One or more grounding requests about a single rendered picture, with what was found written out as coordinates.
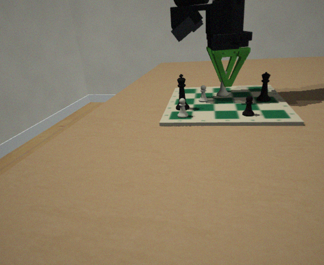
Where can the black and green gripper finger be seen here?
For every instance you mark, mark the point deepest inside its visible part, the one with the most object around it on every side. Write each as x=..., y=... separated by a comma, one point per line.
x=229, y=66
x=242, y=53

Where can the green and cream chessboard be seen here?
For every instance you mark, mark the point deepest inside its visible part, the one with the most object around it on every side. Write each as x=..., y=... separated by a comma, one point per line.
x=227, y=111

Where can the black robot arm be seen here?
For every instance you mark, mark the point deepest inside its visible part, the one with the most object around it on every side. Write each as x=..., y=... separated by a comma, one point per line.
x=187, y=19

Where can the white pawn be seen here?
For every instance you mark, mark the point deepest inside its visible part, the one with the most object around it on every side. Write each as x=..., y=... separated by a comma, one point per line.
x=182, y=113
x=203, y=97

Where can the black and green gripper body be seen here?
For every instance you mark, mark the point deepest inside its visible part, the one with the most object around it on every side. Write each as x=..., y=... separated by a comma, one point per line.
x=239, y=38

